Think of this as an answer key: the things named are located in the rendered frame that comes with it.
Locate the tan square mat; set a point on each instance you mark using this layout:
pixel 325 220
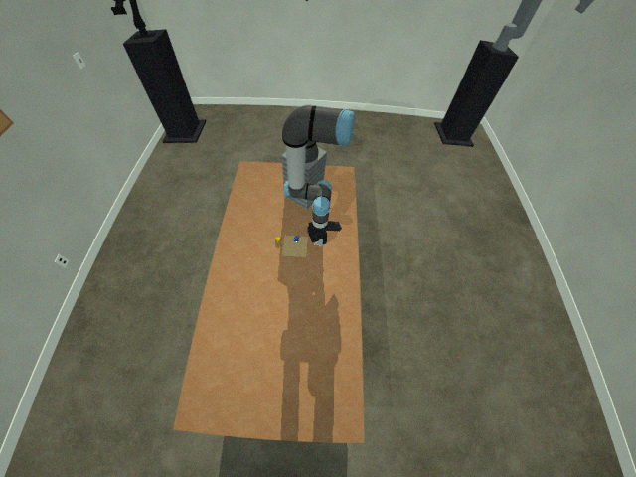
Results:
pixel 294 248

